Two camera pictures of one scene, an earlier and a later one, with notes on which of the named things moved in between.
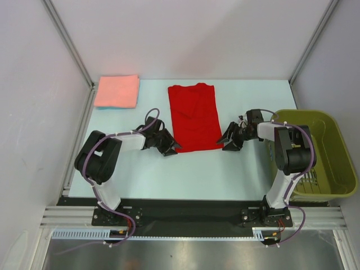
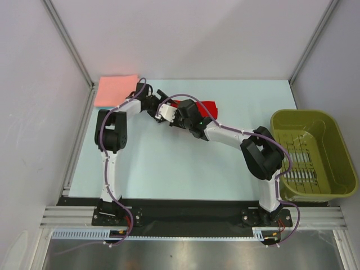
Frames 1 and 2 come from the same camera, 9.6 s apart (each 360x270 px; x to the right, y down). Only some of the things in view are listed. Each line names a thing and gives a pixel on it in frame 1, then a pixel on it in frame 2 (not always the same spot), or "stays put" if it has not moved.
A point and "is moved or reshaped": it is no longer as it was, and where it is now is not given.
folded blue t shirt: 113,108 stays put
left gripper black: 166,150 → 152,114
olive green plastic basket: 334,174 stays put
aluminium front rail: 314,216 stays put
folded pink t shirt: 117,91 stays put
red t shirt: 195,119 is moved or reshaped
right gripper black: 227,135 → 175,121
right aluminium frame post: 313,41 stays put
